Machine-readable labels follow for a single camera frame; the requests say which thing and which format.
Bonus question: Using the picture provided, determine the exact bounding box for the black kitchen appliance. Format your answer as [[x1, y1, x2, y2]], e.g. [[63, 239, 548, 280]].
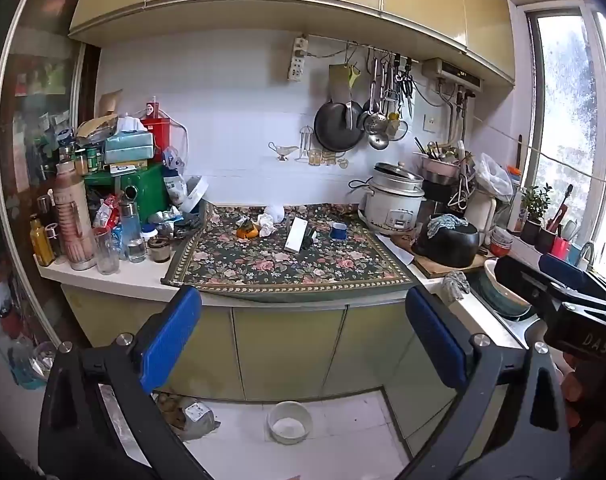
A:
[[423, 179, 471, 216]]

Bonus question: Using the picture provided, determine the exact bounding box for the person's right hand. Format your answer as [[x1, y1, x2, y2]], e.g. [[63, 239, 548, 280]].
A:
[[561, 351, 598, 415]]

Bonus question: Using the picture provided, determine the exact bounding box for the green metal box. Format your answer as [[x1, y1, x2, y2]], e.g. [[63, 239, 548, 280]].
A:
[[84, 162, 170, 211]]

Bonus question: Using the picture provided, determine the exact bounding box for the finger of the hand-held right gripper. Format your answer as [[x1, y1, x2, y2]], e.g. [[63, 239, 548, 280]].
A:
[[539, 253, 606, 306], [494, 256, 574, 322]]

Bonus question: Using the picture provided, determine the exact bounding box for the red bowl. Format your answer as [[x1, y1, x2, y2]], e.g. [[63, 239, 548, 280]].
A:
[[489, 230, 514, 258]]

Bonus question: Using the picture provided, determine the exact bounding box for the wooden cutting board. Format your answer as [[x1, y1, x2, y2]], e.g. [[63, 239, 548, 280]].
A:
[[390, 232, 498, 278]]

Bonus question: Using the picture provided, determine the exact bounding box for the white plastic tub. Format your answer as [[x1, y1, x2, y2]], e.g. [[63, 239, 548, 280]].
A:
[[180, 175, 210, 215]]

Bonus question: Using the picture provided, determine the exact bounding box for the dark utensil cup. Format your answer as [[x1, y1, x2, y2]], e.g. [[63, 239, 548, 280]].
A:
[[535, 185, 574, 256]]

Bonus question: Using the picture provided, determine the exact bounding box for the clear glass bottle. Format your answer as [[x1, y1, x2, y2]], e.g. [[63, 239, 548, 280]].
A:
[[119, 200, 148, 263]]

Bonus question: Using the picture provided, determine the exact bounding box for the white power strip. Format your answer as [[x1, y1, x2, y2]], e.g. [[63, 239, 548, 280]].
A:
[[288, 35, 310, 82]]

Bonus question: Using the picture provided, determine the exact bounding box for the black frying pan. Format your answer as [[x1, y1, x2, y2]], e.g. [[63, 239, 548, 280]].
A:
[[314, 101, 366, 153]]

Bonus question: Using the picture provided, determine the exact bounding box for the white round bin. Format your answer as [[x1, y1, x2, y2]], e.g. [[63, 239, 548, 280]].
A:
[[267, 401, 314, 445]]

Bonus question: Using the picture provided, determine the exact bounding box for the red tin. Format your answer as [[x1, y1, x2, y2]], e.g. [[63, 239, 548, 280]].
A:
[[144, 116, 172, 165]]

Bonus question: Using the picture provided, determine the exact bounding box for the dark glass door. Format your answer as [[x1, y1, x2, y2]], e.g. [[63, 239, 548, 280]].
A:
[[0, 0, 101, 341]]

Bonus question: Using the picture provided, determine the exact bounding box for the red packet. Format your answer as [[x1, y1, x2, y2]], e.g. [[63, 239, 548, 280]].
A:
[[93, 197, 121, 231]]

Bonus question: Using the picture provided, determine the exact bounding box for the pile of brown produce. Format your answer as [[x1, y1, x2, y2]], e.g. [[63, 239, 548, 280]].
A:
[[153, 392, 184, 431]]

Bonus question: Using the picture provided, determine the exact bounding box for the white rice cooker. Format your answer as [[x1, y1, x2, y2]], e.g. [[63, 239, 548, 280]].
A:
[[358, 161, 428, 235]]

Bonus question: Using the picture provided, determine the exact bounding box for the clear plastic bag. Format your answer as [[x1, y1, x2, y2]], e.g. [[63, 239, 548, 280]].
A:
[[475, 152, 514, 201]]

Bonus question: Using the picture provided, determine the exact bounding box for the stainless steel sink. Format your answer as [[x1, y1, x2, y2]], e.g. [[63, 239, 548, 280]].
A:
[[465, 260, 548, 351]]

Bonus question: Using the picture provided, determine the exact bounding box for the yellow upper kitchen cabinet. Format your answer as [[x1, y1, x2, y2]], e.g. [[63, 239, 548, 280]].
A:
[[68, 0, 516, 86]]

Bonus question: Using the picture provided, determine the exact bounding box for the white rectangular box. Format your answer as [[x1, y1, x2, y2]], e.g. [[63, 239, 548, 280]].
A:
[[284, 216, 310, 254]]

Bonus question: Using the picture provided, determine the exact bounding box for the window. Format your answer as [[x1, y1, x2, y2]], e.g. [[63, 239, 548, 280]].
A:
[[525, 7, 606, 281]]

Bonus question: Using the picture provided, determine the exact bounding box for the potted plant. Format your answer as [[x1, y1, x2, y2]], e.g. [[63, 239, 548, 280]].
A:
[[520, 183, 554, 246]]

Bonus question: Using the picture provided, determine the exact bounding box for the green ceramic bowl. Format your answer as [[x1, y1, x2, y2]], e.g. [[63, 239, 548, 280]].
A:
[[483, 259, 534, 321]]

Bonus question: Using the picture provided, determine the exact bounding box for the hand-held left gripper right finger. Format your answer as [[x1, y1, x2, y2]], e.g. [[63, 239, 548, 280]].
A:
[[400, 286, 572, 480]]

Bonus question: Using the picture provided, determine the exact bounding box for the teal tissue box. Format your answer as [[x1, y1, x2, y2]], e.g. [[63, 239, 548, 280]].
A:
[[104, 116, 156, 165]]

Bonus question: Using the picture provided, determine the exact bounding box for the black pot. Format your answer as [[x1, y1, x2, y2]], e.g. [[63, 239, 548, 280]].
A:
[[412, 215, 481, 268]]

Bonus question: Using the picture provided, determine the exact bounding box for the grey rag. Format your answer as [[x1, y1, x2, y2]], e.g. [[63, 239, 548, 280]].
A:
[[442, 271, 471, 302]]

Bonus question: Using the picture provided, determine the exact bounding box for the metal skimmer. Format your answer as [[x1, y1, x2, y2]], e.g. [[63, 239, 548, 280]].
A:
[[364, 60, 388, 136]]

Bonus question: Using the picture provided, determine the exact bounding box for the grey parcel bag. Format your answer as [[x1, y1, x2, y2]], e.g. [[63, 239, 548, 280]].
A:
[[175, 397, 221, 441]]

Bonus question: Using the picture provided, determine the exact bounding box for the floral table cloth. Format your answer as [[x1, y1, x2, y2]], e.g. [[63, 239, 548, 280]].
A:
[[163, 202, 418, 303]]

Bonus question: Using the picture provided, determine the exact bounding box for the glass tumbler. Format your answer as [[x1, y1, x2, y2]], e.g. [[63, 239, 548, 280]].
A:
[[93, 227, 121, 276]]

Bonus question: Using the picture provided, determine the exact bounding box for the thin wire line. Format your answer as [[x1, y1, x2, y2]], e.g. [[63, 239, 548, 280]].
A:
[[470, 115, 606, 186]]

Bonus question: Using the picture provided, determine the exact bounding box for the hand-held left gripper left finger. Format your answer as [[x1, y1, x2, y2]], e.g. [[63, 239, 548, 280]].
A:
[[37, 285, 218, 480]]

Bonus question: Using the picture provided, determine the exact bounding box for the white jug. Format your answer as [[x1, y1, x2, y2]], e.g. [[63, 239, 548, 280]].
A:
[[465, 192, 498, 241]]

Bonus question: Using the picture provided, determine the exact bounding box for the brown paper bag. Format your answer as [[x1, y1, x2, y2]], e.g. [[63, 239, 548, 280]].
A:
[[77, 89, 124, 143]]

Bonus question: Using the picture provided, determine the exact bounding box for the pink thermos flask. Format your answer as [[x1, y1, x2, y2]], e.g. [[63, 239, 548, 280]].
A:
[[53, 160, 98, 272]]

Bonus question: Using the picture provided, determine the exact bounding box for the beige wall-mounted heater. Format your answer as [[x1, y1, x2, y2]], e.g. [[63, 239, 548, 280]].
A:
[[423, 58, 485, 92]]

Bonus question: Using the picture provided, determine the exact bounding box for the yellow bottle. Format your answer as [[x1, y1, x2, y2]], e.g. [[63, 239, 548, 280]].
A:
[[29, 214, 55, 267]]

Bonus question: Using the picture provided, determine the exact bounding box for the blue white packet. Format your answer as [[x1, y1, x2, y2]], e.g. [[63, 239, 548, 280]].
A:
[[163, 147, 188, 206]]

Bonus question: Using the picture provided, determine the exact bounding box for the metal hanging rail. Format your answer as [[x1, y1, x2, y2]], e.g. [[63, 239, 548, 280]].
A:
[[305, 34, 418, 63]]

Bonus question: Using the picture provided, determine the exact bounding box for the dark bottle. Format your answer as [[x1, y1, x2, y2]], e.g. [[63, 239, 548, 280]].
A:
[[45, 222, 64, 261]]

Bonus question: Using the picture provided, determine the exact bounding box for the grey heater pipe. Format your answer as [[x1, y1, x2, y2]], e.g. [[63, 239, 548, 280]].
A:
[[448, 87, 466, 146]]

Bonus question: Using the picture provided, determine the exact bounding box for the pink bowl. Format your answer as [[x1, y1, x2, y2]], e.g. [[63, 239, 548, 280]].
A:
[[422, 157, 461, 178]]

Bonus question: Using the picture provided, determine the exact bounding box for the small dark lid jar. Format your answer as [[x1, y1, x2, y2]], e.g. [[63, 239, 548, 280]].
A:
[[147, 236, 172, 263]]

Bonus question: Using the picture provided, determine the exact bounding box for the blue grey cloth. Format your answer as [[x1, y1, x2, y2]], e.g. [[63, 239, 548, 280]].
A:
[[425, 214, 468, 238]]

